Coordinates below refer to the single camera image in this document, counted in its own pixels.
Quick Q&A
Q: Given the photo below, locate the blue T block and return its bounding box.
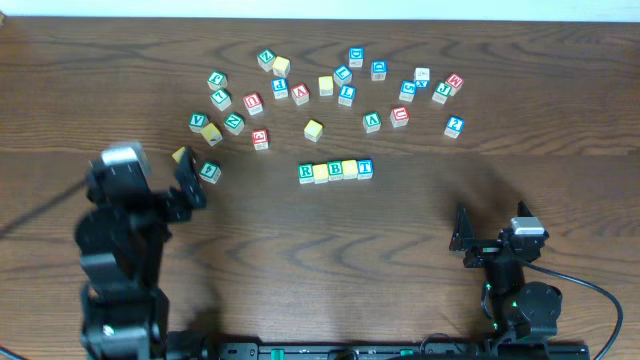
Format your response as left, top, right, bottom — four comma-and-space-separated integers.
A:
357, 159, 374, 180

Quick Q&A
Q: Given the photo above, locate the green R block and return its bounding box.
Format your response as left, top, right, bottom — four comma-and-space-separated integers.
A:
298, 163, 314, 184

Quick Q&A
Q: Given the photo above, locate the yellow O block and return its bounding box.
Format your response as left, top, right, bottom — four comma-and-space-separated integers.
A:
312, 163, 329, 184

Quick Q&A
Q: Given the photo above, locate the green B block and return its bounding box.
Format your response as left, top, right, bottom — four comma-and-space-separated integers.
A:
327, 160, 344, 181

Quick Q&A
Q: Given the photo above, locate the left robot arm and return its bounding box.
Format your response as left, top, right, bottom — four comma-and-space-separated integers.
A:
75, 143, 217, 359

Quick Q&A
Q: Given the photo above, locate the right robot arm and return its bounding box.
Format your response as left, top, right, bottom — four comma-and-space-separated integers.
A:
449, 202, 562, 355

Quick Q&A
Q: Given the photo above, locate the green 4 block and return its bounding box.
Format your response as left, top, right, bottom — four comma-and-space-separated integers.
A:
199, 162, 221, 184

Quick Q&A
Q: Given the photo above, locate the green V block left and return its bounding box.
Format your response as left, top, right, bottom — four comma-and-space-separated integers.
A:
188, 112, 209, 133

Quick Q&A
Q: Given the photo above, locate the green v block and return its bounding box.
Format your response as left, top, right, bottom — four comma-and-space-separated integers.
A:
188, 112, 209, 133
363, 112, 381, 133

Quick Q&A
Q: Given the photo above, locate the green N block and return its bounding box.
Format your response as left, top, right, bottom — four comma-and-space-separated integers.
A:
224, 113, 245, 136

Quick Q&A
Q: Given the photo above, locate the green 7 block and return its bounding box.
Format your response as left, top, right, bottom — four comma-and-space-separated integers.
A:
210, 89, 232, 111

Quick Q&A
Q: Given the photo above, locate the green J block left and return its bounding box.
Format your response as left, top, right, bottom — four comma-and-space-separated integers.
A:
207, 71, 228, 91

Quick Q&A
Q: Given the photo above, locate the green j block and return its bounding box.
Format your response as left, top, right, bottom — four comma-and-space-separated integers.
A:
432, 82, 452, 104
207, 71, 228, 91

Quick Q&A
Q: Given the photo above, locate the red U block left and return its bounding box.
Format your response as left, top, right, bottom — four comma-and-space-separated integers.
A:
243, 92, 264, 116

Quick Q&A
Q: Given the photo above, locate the red u block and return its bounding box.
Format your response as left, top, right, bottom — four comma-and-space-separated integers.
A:
390, 106, 410, 128
243, 92, 264, 116

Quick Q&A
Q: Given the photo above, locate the blue 2 block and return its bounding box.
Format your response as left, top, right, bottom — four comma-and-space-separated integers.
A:
444, 116, 465, 139

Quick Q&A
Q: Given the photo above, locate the blue P block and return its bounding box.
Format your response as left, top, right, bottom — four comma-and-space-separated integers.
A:
271, 77, 289, 99

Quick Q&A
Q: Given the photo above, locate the red U block right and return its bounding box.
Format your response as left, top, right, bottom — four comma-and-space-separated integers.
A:
390, 106, 410, 128

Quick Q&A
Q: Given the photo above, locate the yellow block beside R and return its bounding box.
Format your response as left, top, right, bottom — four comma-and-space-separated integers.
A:
304, 119, 324, 142

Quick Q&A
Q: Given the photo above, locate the red A block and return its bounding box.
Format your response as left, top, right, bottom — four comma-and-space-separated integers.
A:
291, 83, 310, 106

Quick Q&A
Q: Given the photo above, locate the green Z block top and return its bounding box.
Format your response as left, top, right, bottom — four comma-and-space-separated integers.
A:
257, 48, 276, 72

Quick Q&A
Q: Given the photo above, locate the green J block right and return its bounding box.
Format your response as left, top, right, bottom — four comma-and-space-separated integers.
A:
432, 82, 452, 104

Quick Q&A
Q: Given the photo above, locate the yellow block beside Z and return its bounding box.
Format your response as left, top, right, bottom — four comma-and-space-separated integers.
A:
272, 56, 291, 78

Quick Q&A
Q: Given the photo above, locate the green V block right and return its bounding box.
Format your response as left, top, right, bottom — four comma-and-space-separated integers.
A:
363, 112, 381, 133

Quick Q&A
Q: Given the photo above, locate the red M block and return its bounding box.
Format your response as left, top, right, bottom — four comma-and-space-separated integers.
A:
445, 73, 464, 96

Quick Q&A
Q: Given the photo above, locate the blue 5 block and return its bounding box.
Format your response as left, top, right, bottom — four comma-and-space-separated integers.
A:
399, 80, 417, 102

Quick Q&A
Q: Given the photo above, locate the white X block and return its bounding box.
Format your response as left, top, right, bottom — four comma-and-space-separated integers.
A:
414, 67, 430, 89

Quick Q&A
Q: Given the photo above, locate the blue L block lower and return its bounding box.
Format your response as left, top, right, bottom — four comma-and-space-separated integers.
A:
338, 85, 356, 107

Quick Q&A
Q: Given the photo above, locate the blue l block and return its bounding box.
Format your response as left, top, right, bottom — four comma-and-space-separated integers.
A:
338, 85, 356, 107
333, 65, 353, 87

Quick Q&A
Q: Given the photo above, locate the blue D block right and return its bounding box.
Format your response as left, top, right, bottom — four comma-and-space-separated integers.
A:
371, 60, 388, 81

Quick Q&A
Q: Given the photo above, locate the blue L block upper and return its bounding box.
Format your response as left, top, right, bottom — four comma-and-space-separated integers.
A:
333, 65, 353, 87

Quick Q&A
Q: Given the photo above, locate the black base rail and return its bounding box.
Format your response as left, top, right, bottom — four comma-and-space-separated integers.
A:
164, 330, 591, 360

